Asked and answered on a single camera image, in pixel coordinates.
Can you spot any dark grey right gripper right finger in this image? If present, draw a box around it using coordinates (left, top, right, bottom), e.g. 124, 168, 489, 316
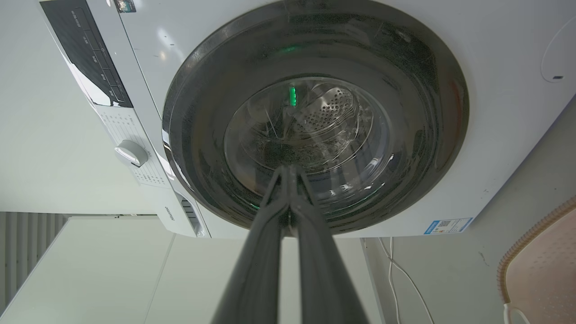
288, 165, 370, 324

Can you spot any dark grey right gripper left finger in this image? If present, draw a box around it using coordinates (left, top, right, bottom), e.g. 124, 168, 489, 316
211, 165, 290, 324

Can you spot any pink woven laundry basket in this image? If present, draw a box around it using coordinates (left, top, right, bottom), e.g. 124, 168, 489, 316
497, 196, 576, 324

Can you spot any white cabinet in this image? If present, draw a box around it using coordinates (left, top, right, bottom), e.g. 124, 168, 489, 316
0, 216, 383, 324

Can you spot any dark round washing machine door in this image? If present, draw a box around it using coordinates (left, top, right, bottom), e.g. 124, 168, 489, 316
162, 0, 470, 234

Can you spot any white washing machine control knob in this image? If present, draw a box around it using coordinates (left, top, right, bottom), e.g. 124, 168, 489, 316
114, 140, 149, 168

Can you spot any white ribbed radiator panel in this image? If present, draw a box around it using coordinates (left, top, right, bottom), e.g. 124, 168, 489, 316
0, 211, 68, 311

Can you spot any white front-load washing machine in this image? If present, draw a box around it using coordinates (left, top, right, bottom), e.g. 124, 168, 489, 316
38, 0, 576, 239

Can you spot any thin white power cable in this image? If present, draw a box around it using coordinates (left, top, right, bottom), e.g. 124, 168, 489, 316
377, 237, 435, 324

